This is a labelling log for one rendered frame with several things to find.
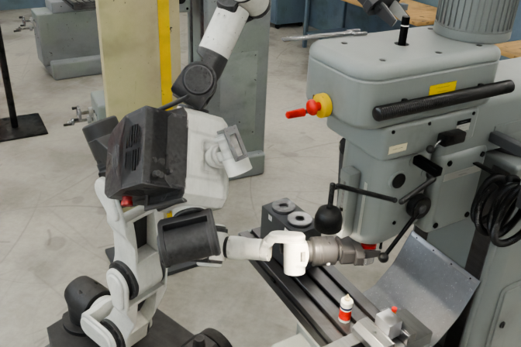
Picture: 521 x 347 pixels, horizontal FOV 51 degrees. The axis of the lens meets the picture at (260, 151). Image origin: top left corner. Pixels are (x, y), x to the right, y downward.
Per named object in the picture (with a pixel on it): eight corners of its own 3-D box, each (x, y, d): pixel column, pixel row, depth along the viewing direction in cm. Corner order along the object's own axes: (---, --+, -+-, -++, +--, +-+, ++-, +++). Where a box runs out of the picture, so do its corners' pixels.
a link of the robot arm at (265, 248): (302, 237, 159) (258, 234, 163) (302, 267, 160) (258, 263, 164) (307, 231, 165) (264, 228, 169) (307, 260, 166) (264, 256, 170)
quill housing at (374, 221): (369, 259, 152) (386, 159, 138) (326, 221, 168) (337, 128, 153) (419, 242, 161) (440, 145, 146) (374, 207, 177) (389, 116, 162)
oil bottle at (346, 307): (343, 325, 181) (346, 300, 176) (336, 317, 184) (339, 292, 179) (353, 321, 182) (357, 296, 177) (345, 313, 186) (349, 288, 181)
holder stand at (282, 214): (292, 276, 201) (297, 231, 192) (259, 245, 217) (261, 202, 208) (318, 265, 208) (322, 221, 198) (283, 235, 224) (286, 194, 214)
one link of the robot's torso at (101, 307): (81, 334, 214) (77, 309, 208) (122, 307, 228) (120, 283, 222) (113, 362, 203) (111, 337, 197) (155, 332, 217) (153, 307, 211)
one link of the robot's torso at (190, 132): (81, 226, 149) (150, 211, 124) (90, 108, 158) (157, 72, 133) (171, 234, 169) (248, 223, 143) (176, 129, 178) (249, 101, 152)
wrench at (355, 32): (286, 43, 134) (286, 39, 133) (278, 39, 137) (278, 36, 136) (367, 35, 144) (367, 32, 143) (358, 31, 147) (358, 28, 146)
